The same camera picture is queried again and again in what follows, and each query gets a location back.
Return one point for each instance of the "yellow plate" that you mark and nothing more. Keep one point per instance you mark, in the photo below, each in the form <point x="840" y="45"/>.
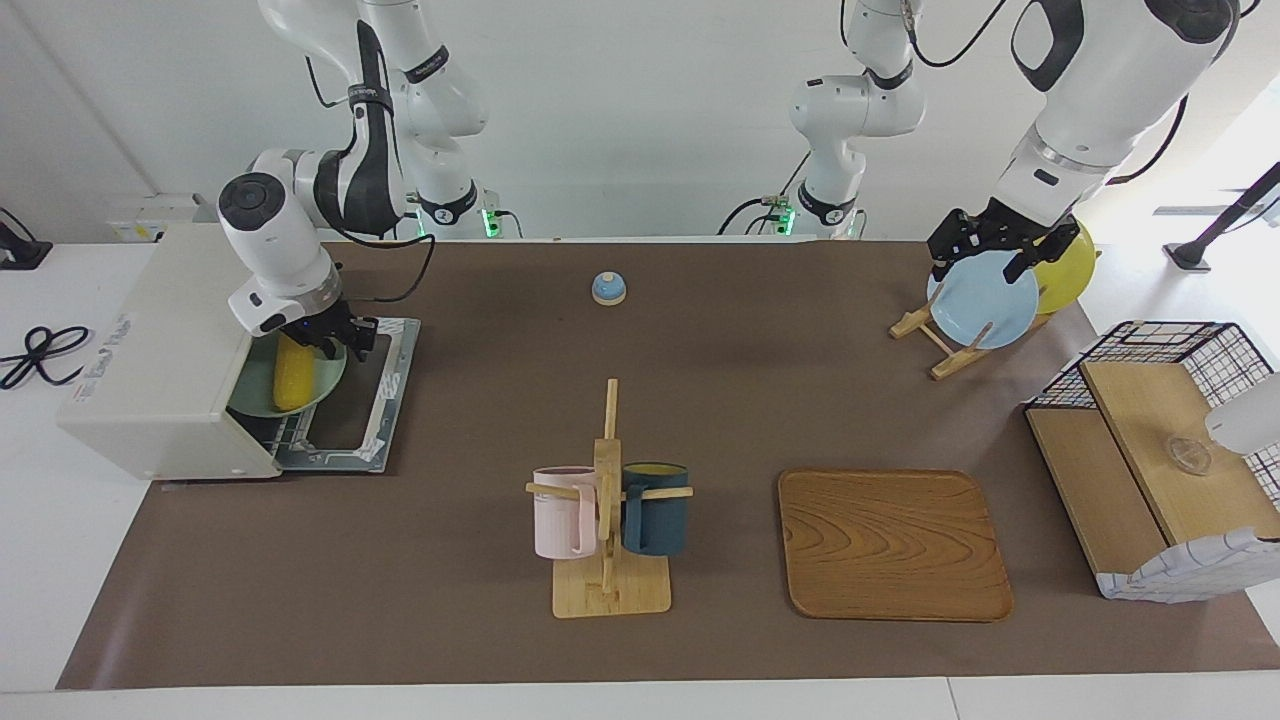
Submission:
<point x="1070" y="275"/>

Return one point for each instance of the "dark teal mug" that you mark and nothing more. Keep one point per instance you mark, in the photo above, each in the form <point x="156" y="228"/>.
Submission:
<point x="660" y="520"/>

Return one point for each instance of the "wooden mug rack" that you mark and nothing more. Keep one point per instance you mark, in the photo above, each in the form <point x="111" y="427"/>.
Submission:
<point x="610" y="598"/>

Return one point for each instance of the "white cylindrical object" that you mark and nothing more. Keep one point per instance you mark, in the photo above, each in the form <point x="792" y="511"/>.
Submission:
<point x="1250" y="420"/>

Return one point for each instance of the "wooden plate rack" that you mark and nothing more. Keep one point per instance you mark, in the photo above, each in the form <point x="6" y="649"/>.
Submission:
<point x="950" y="365"/>

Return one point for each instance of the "brown table mat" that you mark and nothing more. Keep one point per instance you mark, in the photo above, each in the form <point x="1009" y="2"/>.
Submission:
<point x="500" y="400"/>

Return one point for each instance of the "light green plate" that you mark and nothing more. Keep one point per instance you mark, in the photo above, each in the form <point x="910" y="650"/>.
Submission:
<point x="250" y="395"/>

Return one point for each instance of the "white power strip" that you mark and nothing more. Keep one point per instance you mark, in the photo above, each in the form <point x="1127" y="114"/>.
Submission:
<point x="135" y="232"/>

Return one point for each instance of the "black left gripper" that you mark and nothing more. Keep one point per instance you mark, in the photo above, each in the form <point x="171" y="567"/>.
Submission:
<point x="1005" y="228"/>

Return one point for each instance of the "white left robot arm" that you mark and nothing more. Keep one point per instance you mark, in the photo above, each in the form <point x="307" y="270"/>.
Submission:
<point x="1110" y="70"/>

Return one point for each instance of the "stepped wooden shelf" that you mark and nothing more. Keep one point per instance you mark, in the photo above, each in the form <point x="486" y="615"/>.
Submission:
<point x="1150" y="420"/>

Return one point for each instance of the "black clamp mount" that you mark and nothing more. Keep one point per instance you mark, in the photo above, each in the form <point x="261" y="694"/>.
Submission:
<point x="20" y="252"/>

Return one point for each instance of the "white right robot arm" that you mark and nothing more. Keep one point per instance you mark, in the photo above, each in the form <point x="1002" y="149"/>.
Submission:
<point x="270" y="215"/>

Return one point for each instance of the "brown wooden tray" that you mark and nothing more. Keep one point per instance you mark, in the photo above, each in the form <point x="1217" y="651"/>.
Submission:
<point x="895" y="545"/>

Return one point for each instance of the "beige toaster oven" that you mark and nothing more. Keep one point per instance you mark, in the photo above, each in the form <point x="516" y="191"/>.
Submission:
<point x="150" y="350"/>

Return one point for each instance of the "small clear glass object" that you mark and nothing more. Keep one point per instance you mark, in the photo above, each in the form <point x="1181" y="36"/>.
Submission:
<point x="1188" y="456"/>

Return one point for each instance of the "pink mug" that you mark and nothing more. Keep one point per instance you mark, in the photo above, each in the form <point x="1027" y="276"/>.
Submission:
<point x="560" y="515"/>

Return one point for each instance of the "black stand with pole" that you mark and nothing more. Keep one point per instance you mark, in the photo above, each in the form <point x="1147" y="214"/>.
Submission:
<point x="1190" y="255"/>

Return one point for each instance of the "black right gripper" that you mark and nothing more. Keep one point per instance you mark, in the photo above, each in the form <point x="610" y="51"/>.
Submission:
<point x="335" y="325"/>

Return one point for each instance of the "light blue plate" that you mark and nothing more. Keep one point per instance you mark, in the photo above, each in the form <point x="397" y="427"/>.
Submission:
<point x="985" y="305"/>

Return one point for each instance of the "yellow corn cob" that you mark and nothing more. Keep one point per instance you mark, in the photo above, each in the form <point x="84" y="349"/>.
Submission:
<point x="292" y="385"/>

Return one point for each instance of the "toaster oven glass door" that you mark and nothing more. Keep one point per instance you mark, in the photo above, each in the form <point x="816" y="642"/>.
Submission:
<point x="395" y="400"/>

